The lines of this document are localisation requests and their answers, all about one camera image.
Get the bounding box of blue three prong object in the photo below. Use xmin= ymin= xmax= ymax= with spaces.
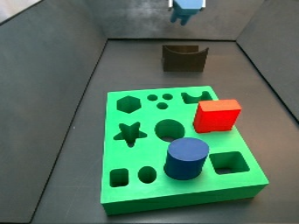
xmin=171 ymin=0 xmax=203 ymax=25

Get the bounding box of black curved fixture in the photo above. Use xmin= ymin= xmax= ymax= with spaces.
xmin=163 ymin=45 xmax=210 ymax=73

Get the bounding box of green shape sorter board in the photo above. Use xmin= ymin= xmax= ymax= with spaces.
xmin=100 ymin=86 xmax=269 ymax=215

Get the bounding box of red block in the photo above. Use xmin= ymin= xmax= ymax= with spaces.
xmin=192 ymin=99 xmax=242 ymax=133

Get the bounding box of dark blue cylinder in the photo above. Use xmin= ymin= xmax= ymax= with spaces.
xmin=163 ymin=137 xmax=210 ymax=180

